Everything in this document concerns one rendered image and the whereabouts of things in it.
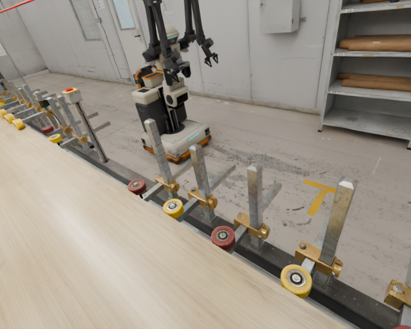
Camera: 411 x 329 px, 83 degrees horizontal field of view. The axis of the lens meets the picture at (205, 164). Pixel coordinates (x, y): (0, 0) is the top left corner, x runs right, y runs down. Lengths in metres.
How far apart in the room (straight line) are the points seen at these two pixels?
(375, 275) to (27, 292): 1.79
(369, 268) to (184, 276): 1.41
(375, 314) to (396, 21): 2.69
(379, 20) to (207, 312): 2.99
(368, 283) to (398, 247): 0.38
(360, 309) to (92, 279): 0.84
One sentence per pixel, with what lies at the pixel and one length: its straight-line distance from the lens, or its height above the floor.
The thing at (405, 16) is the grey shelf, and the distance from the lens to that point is 3.16.
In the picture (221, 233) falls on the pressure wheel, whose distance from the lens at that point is 0.82.
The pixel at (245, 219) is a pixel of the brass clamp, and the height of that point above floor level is 0.83.
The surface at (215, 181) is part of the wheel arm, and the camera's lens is 1.11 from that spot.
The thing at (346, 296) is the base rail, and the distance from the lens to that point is 0.99.
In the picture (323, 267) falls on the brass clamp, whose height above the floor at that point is 0.82.
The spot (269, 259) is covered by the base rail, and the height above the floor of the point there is 0.70.
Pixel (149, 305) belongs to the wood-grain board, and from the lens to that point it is 0.76.
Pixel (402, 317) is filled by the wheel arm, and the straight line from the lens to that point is 0.85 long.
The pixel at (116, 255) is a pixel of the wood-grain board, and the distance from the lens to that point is 0.90.
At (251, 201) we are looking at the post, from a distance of 0.82.
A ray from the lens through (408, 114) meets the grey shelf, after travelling 3.41.
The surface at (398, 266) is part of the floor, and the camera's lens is 2.02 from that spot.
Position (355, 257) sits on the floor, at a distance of 1.96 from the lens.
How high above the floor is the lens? 1.56
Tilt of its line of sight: 36 degrees down
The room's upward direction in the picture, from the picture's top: 11 degrees counter-clockwise
